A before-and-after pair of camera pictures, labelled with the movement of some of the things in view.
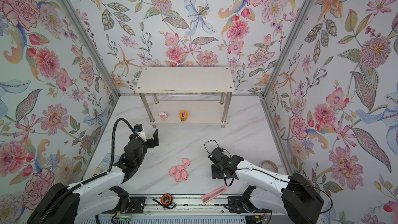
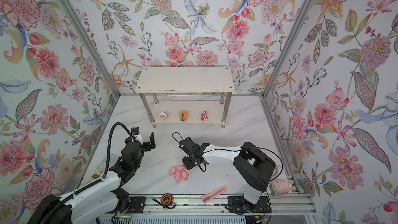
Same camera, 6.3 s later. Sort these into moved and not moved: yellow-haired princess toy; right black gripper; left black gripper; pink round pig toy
Moved: right black gripper
Not moved: left black gripper; pink round pig toy; yellow-haired princess toy
